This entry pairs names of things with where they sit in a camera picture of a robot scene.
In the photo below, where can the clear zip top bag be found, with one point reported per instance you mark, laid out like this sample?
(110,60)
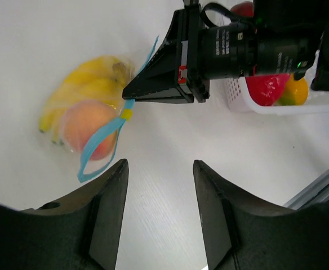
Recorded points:
(100,149)

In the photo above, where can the yellow banana bunch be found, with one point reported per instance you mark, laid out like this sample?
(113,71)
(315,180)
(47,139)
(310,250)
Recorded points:
(102,79)

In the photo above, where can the white plastic basket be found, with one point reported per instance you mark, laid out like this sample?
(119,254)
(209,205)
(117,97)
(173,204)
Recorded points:
(239,99)

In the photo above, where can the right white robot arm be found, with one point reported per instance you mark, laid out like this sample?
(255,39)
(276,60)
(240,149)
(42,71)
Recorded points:
(321,79)

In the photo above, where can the dark red apple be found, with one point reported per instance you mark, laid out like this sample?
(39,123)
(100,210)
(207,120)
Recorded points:
(245,9)

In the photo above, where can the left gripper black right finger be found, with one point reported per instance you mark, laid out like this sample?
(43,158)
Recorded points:
(218,200)

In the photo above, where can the aluminium rail beam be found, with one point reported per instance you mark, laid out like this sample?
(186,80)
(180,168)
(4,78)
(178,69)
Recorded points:
(315,192)

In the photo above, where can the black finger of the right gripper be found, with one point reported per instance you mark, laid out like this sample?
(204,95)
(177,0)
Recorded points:
(159,80)

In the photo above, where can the orange peach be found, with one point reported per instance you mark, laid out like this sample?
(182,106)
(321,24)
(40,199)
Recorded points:
(82,120)

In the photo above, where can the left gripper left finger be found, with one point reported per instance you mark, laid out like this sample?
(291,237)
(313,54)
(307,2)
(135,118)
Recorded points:
(81,230)

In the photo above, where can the red dragon fruit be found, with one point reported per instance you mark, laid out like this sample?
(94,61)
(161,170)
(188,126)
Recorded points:
(266,90)

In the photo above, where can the orange green mango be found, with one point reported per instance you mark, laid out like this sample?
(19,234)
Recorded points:
(295,92)

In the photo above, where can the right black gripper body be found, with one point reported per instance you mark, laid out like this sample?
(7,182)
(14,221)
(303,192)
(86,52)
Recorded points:
(277,39)

